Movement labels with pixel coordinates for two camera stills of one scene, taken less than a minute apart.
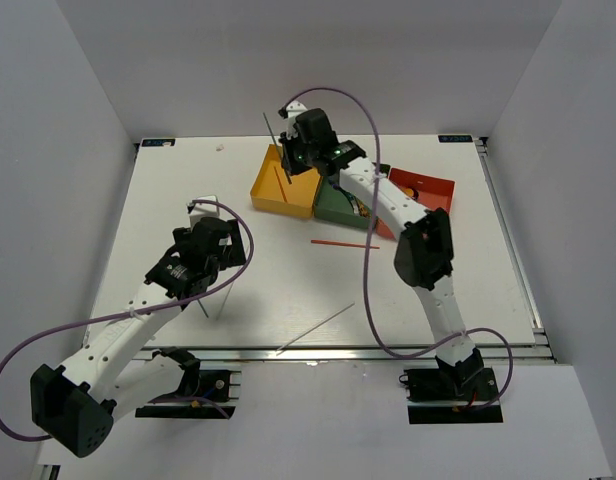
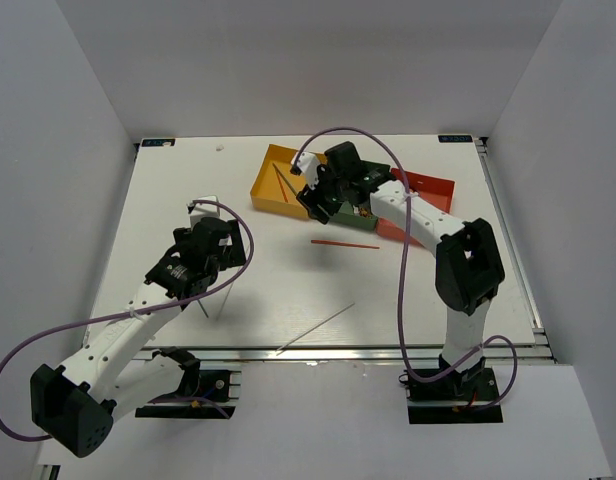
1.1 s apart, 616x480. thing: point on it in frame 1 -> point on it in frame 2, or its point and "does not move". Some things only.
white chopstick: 291,342 does not move
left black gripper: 233,254 does not move
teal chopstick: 287,173 -> 285,179
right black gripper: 287,146 -> 311,200
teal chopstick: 203,309 does not move
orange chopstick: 343,243 does not move
